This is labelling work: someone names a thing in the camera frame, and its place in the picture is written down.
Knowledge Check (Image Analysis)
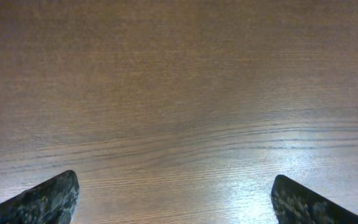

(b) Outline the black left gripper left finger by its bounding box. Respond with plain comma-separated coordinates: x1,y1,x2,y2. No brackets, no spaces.
0,170,80,224

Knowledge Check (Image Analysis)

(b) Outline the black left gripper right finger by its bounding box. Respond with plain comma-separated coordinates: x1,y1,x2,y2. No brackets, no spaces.
270,175,358,224

